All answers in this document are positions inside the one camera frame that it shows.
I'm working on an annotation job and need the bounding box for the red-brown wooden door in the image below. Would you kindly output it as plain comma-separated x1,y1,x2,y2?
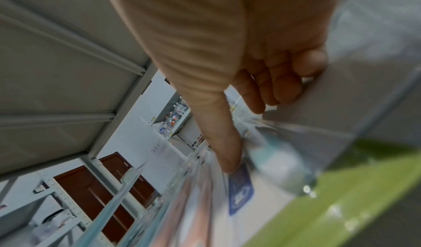
54,151,162,244

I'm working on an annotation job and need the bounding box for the person's right hand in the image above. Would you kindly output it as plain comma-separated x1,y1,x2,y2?
98,0,350,174

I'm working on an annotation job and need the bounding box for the green toothbrush packet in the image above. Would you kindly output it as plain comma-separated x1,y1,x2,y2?
243,121,421,247

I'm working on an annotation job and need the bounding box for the white metal shelf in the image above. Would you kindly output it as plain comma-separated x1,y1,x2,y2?
0,0,421,247

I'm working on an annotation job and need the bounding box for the white drinks shelving unit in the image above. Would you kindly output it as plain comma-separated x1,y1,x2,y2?
139,76,211,161

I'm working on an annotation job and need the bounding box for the white stationery rack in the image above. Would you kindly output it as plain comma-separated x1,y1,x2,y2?
0,160,116,247

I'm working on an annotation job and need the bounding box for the cluster of water and soda bottles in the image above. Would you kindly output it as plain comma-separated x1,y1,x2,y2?
161,96,192,135

